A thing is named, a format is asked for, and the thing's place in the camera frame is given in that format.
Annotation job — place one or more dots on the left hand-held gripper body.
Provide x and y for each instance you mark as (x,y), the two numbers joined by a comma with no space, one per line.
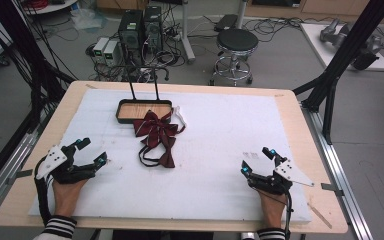
(58,163)

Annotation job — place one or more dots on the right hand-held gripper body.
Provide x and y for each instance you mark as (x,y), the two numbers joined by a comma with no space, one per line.
(290,173)

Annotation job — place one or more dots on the black rack with wooden base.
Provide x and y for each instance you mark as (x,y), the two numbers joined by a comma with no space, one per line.
(136,111)

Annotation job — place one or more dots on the large dark red bow tie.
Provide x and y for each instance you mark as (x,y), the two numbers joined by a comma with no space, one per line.
(156,126)

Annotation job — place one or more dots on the person's left hand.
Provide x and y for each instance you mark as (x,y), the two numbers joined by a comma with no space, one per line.
(65,198)

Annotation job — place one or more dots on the person's right hand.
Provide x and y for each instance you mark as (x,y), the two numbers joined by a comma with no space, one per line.
(274,210)

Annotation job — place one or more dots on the white foam mat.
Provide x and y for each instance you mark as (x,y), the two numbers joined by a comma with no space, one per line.
(206,150)

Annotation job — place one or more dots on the thin wooden stick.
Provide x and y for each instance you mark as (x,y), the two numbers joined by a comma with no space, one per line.
(320,216)

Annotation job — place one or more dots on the white power supply box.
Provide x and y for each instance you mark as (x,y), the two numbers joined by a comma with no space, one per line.
(111,52)
(100,48)

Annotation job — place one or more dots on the black round stool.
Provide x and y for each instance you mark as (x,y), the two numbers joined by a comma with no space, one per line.
(237,41)

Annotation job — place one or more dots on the white floor board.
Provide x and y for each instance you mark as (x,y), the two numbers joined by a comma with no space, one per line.
(316,43)

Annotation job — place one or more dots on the large black computer tower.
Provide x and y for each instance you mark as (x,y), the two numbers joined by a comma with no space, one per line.
(130,33)

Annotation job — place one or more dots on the computer towers on floor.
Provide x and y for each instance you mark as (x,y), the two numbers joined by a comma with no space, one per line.
(166,56)

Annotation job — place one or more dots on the clear plastic bag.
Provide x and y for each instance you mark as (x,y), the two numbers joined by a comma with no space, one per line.
(88,18)

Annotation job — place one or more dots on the slim black computer tower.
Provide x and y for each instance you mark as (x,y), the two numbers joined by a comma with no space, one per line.
(153,28)

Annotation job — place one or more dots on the black flat adapter box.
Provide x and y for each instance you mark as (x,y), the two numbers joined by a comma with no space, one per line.
(226,22)

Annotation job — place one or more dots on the round white table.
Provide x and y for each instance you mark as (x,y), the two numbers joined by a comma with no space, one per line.
(50,6)

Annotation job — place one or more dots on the grey table leg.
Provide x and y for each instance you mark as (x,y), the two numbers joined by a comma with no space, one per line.
(187,36)

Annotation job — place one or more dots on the aluminium rail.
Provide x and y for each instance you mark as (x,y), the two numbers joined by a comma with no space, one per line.
(10,170)
(340,180)

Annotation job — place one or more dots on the black metal frame stand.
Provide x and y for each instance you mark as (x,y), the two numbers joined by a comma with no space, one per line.
(346,53)
(23,50)

